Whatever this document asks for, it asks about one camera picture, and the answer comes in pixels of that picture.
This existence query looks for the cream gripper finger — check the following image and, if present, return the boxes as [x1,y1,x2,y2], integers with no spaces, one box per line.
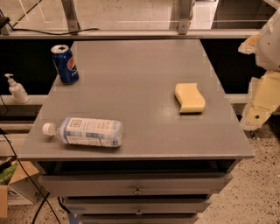
[240,71,280,130]
[238,32,259,55]

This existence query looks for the black cable on floor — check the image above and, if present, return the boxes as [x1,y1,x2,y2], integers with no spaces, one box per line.
[0,128,62,224]

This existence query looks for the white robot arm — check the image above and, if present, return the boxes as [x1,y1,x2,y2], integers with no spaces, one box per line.
[238,9,280,130]

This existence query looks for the grey drawer cabinet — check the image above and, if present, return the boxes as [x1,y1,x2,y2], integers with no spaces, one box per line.
[17,39,256,224]

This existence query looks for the bottom grey drawer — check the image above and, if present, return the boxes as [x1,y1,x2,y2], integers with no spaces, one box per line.
[80,214,198,224]

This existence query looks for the blue pepsi can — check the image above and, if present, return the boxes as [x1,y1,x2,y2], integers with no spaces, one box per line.
[51,45,79,84]

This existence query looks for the grey metal shelf frame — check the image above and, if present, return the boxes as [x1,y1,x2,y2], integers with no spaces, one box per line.
[0,0,280,40]

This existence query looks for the black cable on shelf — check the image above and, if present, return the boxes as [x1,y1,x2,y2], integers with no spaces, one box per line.
[8,26,101,36]

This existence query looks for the white pump dispenser bottle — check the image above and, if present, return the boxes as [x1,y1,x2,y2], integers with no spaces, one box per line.
[4,73,30,104]

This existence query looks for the middle grey drawer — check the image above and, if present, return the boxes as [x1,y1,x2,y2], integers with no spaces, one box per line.
[65,197,210,215]

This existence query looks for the clear plastic water bottle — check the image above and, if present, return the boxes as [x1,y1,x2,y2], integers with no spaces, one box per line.
[42,117,123,148]

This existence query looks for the cardboard box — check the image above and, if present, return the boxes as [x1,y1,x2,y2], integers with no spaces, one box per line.
[0,161,39,218]

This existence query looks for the grey drawer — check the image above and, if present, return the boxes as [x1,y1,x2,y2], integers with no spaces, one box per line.
[80,214,198,224]
[65,197,210,215]
[38,172,233,197]

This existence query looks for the top grey drawer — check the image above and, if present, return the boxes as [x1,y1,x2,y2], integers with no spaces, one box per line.
[38,172,233,197]

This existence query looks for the yellow sponge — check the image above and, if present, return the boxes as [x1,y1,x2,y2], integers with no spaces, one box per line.
[175,83,206,113]

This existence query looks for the green packet in box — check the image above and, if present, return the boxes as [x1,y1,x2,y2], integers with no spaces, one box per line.
[0,163,18,186]

